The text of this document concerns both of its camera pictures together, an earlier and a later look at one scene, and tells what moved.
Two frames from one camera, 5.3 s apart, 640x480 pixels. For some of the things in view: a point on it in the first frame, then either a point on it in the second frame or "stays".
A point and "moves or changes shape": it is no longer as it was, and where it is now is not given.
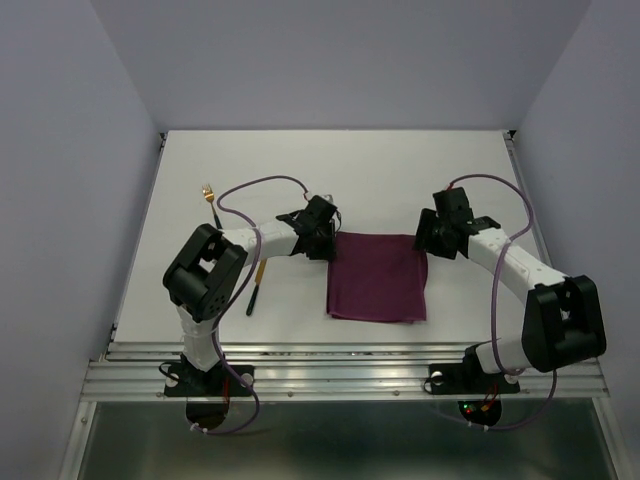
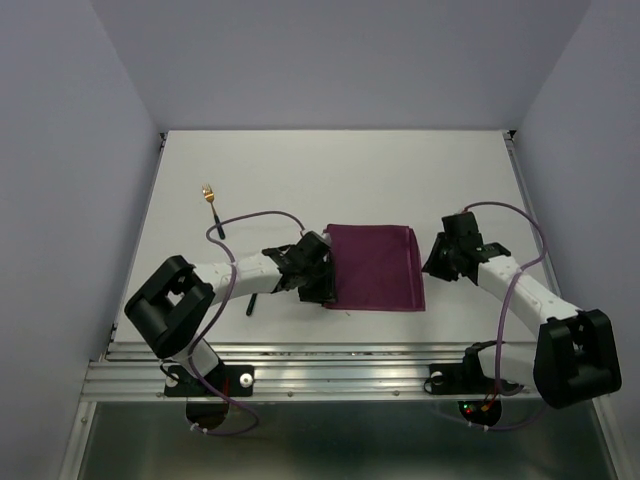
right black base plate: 468,378 stays
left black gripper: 329,251 to 326,288
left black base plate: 186,380 stays
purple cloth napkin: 377,277 moves or changes shape
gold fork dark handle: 209,194 stays
